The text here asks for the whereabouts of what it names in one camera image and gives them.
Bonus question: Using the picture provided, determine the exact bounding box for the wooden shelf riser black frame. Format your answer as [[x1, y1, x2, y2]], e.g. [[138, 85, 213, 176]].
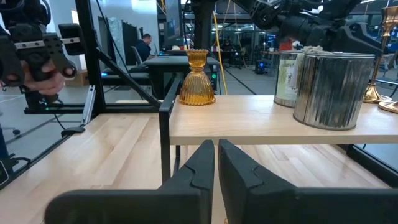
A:
[[158, 73, 398, 184]]

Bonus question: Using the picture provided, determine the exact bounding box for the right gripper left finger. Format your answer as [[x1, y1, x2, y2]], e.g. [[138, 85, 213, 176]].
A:
[[44, 139, 216, 224]]

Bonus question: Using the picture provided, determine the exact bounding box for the person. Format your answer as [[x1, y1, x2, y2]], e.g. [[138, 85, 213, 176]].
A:
[[135, 33, 156, 63]]

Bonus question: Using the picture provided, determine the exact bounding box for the silver aluminium extrusion bar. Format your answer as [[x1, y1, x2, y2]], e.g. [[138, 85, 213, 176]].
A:
[[81, 85, 96, 125]]

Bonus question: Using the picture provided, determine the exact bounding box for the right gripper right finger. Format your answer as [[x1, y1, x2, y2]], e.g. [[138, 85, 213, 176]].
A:
[[218, 138, 398, 224]]

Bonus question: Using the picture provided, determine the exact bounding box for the person's hand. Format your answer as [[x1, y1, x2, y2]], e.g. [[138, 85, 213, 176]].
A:
[[0, 60, 67, 96]]

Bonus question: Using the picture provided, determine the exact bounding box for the silver tin can with tag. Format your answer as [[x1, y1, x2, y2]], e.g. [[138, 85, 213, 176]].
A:
[[292, 45, 376, 131], [273, 49, 307, 108]]

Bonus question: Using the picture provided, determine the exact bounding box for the yellow cable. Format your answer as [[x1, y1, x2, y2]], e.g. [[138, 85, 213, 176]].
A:
[[212, 11, 228, 96]]

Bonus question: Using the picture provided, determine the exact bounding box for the black overhead rig frame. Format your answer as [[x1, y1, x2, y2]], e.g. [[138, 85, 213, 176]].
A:
[[24, 0, 162, 114]]

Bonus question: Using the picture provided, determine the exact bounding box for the black leader arm handle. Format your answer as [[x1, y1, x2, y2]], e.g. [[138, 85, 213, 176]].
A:
[[0, 0, 87, 105]]

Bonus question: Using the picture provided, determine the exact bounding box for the black table rail frame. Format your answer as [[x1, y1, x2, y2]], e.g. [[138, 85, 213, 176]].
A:
[[345, 143, 398, 188]]

